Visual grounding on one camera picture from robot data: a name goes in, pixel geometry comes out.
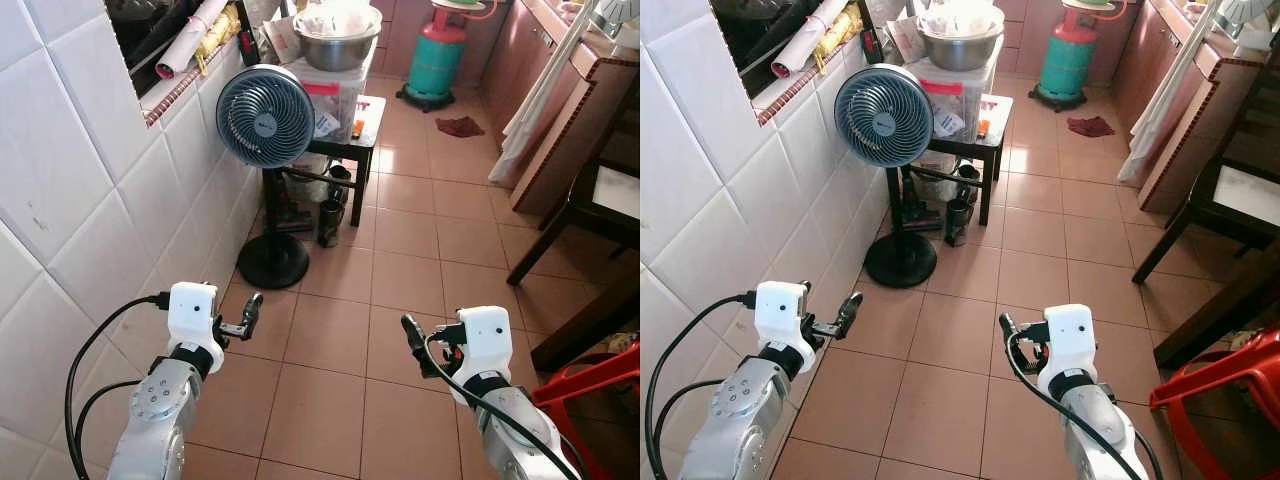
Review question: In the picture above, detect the dark stick vacuum cleaner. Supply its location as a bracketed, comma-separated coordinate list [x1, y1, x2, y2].
[268, 163, 353, 235]
[897, 163, 981, 235]

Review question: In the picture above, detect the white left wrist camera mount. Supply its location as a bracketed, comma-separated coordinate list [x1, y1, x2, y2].
[167, 283, 227, 374]
[753, 282, 817, 374]

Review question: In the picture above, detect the yellow plastic bag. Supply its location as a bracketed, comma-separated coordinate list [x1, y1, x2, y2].
[194, 4, 243, 73]
[814, 4, 865, 63]

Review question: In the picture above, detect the small black side table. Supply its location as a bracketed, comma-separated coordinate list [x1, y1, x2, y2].
[298, 95, 387, 228]
[918, 95, 1005, 228]

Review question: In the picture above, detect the dark metal tumbler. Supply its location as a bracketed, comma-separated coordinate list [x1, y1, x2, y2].
[317, 198, 347, 249]
[944, 198, 972, 249]

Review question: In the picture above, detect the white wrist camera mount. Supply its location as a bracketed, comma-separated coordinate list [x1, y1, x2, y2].
[452, 306, 514, 406]
[1037, 304, 1097, 397]
[167, 283, 227, 374]
[753, 282, 817, 374]

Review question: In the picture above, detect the brown wooden cabinet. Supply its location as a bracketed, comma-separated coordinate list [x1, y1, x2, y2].
[478, 0, 641, 217]
[1105, 0, 1280, 214]

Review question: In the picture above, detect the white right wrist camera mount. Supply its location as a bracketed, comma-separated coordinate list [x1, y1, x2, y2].
[452, 306, 514, 406]
[1037, 304, 1097, 397]

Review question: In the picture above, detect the long black left arm cable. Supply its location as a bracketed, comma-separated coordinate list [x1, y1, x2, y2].
[644, 291, 758, 480]
[64, 292, 172, 480]

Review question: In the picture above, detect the white plastic bag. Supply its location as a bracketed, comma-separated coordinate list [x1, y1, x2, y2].
[294, 0, 382, 38]
[918, 0, 1005, 39]

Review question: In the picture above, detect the green gas cylinder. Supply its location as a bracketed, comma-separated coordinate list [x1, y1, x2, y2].
[398, 0, 498, 113]
[1030, 0, 1126, 113]

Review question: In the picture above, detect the dark wooden chair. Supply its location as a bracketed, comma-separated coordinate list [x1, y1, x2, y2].
[506, 75, 641, 287]
[1131, 55, 1280, 285]

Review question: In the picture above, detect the red plastic stool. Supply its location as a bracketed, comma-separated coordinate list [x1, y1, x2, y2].
[1149, 328, 1280, 480]
[530, 338, 641, 480]

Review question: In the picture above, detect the white rolled paper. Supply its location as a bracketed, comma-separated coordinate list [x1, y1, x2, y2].
[769, 0, 853, 80]
[154, 0, 233, 80]

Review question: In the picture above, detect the white hanging cloth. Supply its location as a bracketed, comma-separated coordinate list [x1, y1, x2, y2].
[487, 0, 603, 190]
[1117, 0, 1228, 187]

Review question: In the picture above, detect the grey pedestal fan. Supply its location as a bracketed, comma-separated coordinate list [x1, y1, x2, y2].
[216, 64, 317, 291]
[834, 64, 939, 290]

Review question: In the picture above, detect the short black left arm cable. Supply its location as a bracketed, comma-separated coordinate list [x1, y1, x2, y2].
[74, 379, 143, 446]
[650, 380, 716, 479]

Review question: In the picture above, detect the large steel mixing bowl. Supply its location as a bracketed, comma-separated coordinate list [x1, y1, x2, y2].
[292, 10, 385, 72]
[917, 12, 1007, 72]

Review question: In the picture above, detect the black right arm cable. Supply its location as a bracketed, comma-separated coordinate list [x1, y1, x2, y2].
[424, 335, 591, 480]
[1004, 333, 1163, 480]

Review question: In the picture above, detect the clear plastic storage box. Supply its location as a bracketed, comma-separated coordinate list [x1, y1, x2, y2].
[288, 48, 377, 143]
[905, 48, 997, 143]

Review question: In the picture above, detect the dark wooden table leg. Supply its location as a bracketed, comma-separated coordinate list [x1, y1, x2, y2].
[1152, 250, 1280, 369]
[529, 268, 641, 373]

